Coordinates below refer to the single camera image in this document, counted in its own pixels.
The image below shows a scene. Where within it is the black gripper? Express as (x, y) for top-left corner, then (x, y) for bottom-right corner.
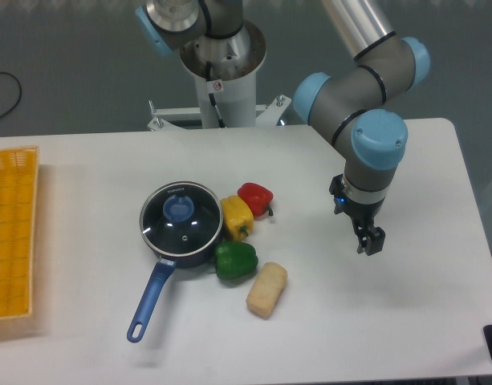
(329, 174), (385, 256)

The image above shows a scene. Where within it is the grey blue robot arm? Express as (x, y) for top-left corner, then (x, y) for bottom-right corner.
(135, 1), (430, 255)

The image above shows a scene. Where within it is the glass pot lid blue knob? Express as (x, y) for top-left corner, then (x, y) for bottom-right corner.
(139, 181), (223, 257)

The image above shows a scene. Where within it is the beige bread loaf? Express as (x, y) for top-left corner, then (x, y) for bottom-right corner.
(246, 262), (288, 319)

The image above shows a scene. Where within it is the red bell pepper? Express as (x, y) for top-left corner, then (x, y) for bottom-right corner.
(238, 182), (274, 217)

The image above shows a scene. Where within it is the yellow bell pepper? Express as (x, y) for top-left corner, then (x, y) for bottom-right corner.
(221, 195), (254, 241)

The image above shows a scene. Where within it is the green bell pepper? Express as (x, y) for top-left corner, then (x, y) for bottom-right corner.
(214, 241), (258, 280)

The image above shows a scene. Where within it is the yellow plastic basket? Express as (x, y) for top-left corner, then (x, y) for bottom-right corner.
(0, 145), (39, 320)

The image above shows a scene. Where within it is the black cable on pedestal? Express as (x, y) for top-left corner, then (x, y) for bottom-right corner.
(205, 60), (227, 128)

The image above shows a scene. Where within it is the blue saucepan with handle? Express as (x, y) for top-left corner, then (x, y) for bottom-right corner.
(127, 230), (223, 343)

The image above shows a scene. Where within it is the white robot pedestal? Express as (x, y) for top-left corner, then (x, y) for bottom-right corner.
(148, 20), (291, 131)

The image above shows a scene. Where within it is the black cable on floor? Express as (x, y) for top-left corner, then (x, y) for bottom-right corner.
(0, 71), (22, 126)

